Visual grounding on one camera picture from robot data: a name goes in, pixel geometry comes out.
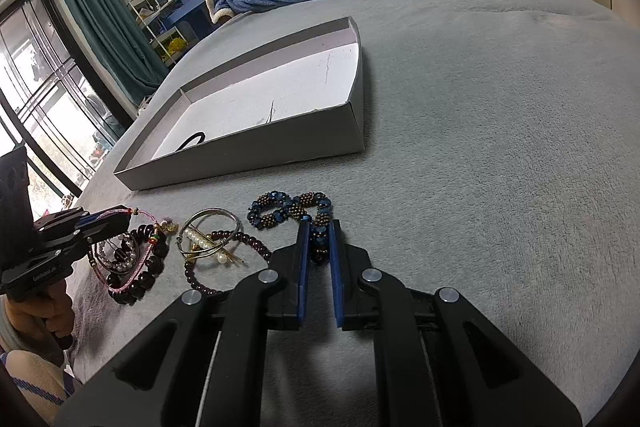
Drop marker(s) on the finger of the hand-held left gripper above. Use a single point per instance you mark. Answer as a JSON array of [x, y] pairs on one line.
[[100, 233], [102, 217]]

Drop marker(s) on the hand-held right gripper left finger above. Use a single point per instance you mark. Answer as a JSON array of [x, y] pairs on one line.
[[302, 272]]

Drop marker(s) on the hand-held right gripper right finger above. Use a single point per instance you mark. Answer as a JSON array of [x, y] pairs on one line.
[[338, 279]]

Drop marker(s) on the gold hair pin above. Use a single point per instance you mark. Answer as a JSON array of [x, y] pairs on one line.
[[232, 255]]

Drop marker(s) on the pearl hair clip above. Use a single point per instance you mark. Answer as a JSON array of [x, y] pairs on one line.
[[197, 238]]

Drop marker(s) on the grey cardboard box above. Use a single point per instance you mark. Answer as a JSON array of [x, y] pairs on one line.
[[280, 102]]

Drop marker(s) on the person's left forearm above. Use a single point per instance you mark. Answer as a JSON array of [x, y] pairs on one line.
[[30, 382]]

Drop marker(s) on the person's left hand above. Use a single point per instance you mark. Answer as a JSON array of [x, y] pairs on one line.
[[59, 313]]

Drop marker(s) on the window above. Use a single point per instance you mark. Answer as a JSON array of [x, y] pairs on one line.
[[45, 107]]

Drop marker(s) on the yellow plush item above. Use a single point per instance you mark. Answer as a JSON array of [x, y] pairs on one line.
[[176, 46]]

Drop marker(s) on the teal curtain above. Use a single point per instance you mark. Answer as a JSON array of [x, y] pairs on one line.
[[115, 22]]

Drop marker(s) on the white shelf rack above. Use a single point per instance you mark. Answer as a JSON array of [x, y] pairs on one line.
[[150, 22]]

